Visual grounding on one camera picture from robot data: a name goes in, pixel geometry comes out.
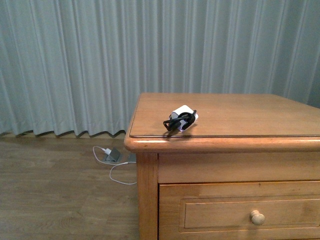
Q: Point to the white charger with black cable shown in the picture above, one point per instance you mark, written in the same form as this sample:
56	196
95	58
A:
181	119

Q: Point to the light wooden drawer knob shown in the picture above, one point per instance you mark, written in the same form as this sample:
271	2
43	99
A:
257	218

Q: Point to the wooden top drawer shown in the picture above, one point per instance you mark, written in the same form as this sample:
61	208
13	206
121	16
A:
221	211

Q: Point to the grey floor socket box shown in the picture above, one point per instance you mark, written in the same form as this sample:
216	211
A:
113	158

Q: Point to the wooden nightstand cabinet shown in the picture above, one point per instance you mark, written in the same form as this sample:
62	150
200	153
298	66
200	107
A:
238	138

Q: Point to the pale green pleated curtain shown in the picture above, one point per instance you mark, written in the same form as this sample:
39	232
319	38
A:
80	65

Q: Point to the white wall charger on floor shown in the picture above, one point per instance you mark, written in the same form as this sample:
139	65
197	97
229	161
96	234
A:
107	151

